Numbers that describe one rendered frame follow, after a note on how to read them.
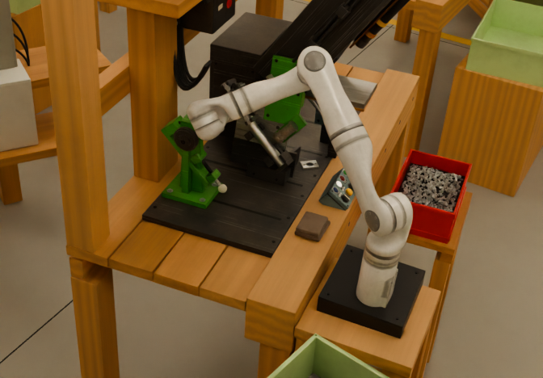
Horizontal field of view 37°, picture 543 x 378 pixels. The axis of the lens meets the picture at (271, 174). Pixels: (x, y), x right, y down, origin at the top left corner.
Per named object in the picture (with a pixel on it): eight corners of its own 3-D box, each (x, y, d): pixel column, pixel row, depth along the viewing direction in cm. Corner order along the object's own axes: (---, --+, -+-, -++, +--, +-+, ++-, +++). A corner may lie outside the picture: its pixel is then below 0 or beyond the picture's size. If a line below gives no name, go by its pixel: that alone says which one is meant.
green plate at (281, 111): (304, 122, 260) (315, 58, 252) (296, 127, 252) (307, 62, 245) (271, 113, 263) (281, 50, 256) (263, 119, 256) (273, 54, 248)
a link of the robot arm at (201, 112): (183, 106, 209) (232, 84, 210) (198, 136, 210) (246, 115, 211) (183, 107, 202) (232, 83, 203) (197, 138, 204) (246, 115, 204)
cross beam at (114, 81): (256, -16, 320) (257, -38, 315) (77, 138, 218) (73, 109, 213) (245, -19, 321) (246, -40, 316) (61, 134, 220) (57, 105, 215)
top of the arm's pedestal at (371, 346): (439, 300, 228) (441, 290, 226) (410, 379, 204) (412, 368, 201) (333, 266, 238) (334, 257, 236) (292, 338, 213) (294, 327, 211)
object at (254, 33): (287, 107, 298) (294, 21, 278) (256, 145, 274) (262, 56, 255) (242, 95, 302) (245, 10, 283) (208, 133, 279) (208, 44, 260)
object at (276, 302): (414, 107, 334) (420, 75, 325) (291, 354, 216) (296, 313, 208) (381, 100, 337) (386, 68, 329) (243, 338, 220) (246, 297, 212)
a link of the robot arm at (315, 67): (323, 37, 202) (367, 126, 197) (323, 49, 211) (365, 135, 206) (290, 52, 202) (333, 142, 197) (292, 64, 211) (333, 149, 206)
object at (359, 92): (376, 91, 269) (377, 83, 268) (363, 112, 257) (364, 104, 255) (268, 66, 280) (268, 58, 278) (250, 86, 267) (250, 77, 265)
